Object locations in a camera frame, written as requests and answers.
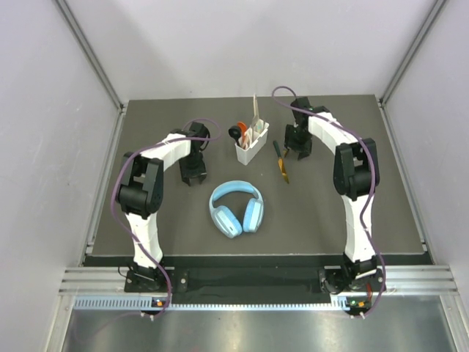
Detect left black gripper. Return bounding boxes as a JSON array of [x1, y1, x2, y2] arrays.
[[179, 151, 206, 184]]

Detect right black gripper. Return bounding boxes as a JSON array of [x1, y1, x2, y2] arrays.
[[283, 125, 311, 160]]

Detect white compartment utensil container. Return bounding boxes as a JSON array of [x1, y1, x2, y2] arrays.
[[234, 122, 270, 166]]

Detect small silver fork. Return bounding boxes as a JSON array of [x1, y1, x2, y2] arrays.
[[255, 119, 265, 133]]

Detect white spoon horizontal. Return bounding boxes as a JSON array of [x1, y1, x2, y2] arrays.
[[246, 126, 259, 147]]

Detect white spoon vertical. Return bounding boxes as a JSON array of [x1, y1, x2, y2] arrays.
[[242, 133, 251, 150]]

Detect knife with beige handle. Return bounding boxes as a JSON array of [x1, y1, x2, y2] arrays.
[[251, 94, 259, 128]]

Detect black ladle spoon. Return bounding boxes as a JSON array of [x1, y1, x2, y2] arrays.
[[228, 125, 243, 147]]

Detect orange plastic spoon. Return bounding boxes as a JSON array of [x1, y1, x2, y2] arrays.
[[237, 121, 248, 144]]

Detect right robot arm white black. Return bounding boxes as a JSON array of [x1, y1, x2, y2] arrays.
[[284, 97, 379, 294]]

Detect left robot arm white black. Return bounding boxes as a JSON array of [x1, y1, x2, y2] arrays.
[[112, 120, 211, 293]]

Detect blue over-ear headphones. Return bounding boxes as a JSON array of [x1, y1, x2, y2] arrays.
[[208, 180, 265, 239]]

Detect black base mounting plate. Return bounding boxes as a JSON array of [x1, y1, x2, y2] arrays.
[[125, 266, 383, 298]]

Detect aluminium frame rail front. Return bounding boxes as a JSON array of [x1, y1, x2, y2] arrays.
[[59, 265, 458, 312]]

